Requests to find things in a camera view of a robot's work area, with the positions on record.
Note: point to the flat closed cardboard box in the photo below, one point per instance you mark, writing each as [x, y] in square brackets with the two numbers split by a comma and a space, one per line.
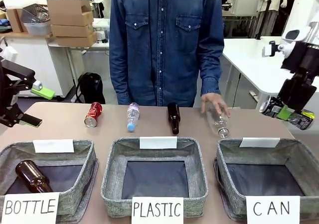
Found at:
[76, 39]
[72, 30]

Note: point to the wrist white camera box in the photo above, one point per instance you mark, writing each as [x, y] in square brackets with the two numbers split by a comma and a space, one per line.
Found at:
[10, 52]
[269, 50]

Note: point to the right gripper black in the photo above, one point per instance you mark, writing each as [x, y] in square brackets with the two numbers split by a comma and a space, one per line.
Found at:
[307, 59]

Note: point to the red drink can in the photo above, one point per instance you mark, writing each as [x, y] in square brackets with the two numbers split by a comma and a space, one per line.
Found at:
[92, 114]

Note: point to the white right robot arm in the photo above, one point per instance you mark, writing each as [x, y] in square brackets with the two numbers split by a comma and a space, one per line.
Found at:
[297, 34]

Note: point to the white paper sign BOTTLE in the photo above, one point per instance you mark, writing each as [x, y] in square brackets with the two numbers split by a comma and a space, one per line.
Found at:
[30, 207]

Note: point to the white box machine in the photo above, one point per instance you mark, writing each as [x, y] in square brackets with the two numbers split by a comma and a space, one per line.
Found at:
[244, 5]

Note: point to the person's denim shirt torso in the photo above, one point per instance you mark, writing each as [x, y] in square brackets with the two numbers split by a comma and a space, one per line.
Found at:
[159, 47]

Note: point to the white paper sign CAN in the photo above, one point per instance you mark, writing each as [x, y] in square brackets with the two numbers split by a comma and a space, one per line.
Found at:
[272, 209]

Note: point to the large white table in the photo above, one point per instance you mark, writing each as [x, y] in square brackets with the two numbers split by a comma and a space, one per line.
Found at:
[254, 59]

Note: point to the person's left hand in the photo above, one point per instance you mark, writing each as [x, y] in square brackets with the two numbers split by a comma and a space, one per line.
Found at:
[215, 100]

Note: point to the open cardboard box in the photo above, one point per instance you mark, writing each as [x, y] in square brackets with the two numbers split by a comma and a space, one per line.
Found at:
[69, 13]

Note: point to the clear capless plastic bottle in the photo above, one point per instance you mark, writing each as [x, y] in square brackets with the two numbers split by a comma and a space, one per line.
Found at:
[220, 124]

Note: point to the wide amber glass bottle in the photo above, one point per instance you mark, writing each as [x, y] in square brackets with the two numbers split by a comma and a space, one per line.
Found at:
[33, 178]

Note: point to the grey fabric basket labelled can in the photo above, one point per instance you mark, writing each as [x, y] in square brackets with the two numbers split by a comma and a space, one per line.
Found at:
[224, 169]

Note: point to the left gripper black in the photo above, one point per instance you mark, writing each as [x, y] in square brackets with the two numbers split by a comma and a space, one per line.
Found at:
[6, 94]

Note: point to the crushed black drink can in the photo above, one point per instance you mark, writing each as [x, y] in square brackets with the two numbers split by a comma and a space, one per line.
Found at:
[270, 107]

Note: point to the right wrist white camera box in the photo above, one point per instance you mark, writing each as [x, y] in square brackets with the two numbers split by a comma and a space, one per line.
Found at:
[269, 50]

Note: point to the black backpack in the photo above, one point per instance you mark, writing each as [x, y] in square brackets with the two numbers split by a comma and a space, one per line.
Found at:
[91, 88]

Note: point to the clear plastic storage bin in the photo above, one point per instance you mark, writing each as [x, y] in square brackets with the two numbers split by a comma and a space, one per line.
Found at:
[37, 22]

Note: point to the grey fabric basket labelled bottle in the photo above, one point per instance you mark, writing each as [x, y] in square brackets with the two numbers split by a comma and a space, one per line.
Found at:
[82, 169]

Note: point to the person's right denim forearm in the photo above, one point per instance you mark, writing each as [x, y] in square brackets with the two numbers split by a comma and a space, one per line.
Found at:
[119, 79]

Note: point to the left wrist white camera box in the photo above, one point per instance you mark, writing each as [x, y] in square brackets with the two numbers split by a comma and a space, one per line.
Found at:
[10, 52]

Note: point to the blank white card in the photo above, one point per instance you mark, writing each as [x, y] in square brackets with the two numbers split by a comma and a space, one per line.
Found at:
[158, 142]
[53, 146]
[259, 142]

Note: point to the person's left denim forearm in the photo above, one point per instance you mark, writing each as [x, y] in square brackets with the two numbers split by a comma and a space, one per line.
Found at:
[211, 72]

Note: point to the plastic bottle with blue cap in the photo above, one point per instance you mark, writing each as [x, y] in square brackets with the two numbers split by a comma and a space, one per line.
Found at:
[132, 115]

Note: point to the small upright cardboard box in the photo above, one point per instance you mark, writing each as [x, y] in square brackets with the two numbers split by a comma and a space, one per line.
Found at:
[15, 20]

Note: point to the slim dark brown glass bottle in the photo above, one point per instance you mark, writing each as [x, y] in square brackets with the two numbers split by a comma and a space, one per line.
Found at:
[174, 117]

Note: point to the white cabinet desk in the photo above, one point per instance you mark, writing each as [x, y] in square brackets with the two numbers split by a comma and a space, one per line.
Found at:
[49, 67]

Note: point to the grey fabric basket labelled plastic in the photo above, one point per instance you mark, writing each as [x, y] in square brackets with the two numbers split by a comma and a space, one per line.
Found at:
[114, 174]

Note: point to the white paper sign PLASTIC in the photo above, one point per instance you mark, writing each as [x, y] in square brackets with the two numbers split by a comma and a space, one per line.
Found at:
[157, 210]

